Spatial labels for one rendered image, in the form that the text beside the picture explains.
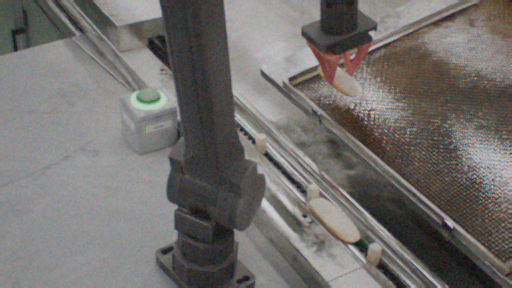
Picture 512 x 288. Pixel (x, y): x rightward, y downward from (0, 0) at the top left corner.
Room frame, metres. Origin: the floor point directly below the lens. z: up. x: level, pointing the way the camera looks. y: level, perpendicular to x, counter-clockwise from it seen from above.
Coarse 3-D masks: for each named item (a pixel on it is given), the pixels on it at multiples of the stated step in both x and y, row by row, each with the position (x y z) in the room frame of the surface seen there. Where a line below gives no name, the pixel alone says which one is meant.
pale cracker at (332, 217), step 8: (312, 200) 0.84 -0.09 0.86; (320, 200) 0.84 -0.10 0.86; (312, 208) 0.82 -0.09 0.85; (320, 208) 0.82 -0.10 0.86; (328, 208) 0.82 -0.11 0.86; (336, 208) 0.82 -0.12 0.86; (320, 216) 0.81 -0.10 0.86; (328, 216) 0.80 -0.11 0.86; (336, 216) 0.80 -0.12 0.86; (344, 216) 0.81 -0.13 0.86; (328, 224) 0.79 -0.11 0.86; (336, 224) 0.79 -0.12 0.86; (344, 224) 0.79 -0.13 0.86; (352, 224) 0.79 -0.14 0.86; (336, 232) 0.78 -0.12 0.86; (344, 232) 0.77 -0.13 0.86; (352, 232) 0.78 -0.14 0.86; (344, 240) 0.77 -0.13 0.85; (352, 240) 0.77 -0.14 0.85
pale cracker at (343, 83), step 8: (320, 72) 1.07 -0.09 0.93; (336, 72) 1.06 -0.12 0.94; (344, 72) 1.06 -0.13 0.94; (336, 80) 1.04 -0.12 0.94; (344, 80) 1.04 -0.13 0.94; (352, 80) 1.04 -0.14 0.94; (336, 88) 1.03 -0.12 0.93; (344, 88) 1.02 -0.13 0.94; (352, 88) 1.02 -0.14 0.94; (360, 88) 1.03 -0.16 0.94; (352, 96) 1.01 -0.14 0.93
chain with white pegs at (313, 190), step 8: (152, 40) 1.30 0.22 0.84; (160, 48) 1.27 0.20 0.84; (168, 56) 1.24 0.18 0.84; (240, 128) 1.03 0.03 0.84; (248, 136) 1.01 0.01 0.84; (264, 136) 0.97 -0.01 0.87; (256, 144) 0.97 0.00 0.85; (264, 144) 0.96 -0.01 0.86; (264, 152) 0.97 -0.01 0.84; (272, 160) 0.95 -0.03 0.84; (280, 168) 0.93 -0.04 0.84; (288, 176) 0.91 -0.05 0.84; (296, 184) 0.89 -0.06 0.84; (312, 184) 0.86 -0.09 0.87; (304, 192) 0.88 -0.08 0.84; (312, 192) 0.85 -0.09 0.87; (360, 248) 0.77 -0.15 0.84; (368, 248) 0.74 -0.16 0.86; (376, 248) 0.74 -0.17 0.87; (368, 256) 0.74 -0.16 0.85; (376, 256) 0.73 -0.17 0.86; (376, 264) 0.74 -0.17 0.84; (384, 272) 0.72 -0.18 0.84; (392, 280) 0.71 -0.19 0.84
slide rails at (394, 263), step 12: (156, 48) 1.25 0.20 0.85; (168, 60) 1.21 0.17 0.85; (240, 108) 1.07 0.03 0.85; (240, 120) 1.04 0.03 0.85; (252, 120) 1.04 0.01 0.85; (240, 132) 1.00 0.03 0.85; (252, 132) 1.01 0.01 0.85; (264, 132) 1.01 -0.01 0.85; (252, 144) 0.97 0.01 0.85; (276, 144) 0.98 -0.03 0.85; (264, 156) 0.94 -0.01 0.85; (276, 156) 0.95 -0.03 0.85; (288, 156) 0.95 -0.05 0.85; (276, 168) 0.91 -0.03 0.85; (288, 168) 0.92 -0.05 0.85; (300, 168) 0.92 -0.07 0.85; (288, 180) 0.89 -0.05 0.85; (300, 180) 0.89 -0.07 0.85; (312, 180) 0.89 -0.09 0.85; (300, 192) 0.86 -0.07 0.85; (324, 192) 0.87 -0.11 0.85; (336, 204) 0.84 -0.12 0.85; (348, 216) 0.82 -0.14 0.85; (360, 228) 0.79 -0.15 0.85; (372, 240) 0.77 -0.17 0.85; (360, 252) 0.75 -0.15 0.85; (384, 252) 0.75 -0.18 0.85; (372, 264) 0.73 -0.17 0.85; (396, 264) 0.73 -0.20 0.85; (384, 276) 0.71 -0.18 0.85; (408, 276) 0.71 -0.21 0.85
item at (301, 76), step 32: (480, 0) 1.33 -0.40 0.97; (320, 96) 1.06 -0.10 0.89; (384, 96) 1.06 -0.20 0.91; (416, 96) 1.05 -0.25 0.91; (480, 96) 1.05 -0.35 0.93; (352, 128) 0.98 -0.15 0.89; (416, 128) 0.97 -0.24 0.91; (480, 128) 0.97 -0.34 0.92; (384, 160) 0.90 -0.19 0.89; (416, 192) 0.83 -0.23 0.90; (448, 192) 0.84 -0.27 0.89; (480, 256) 0.72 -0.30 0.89
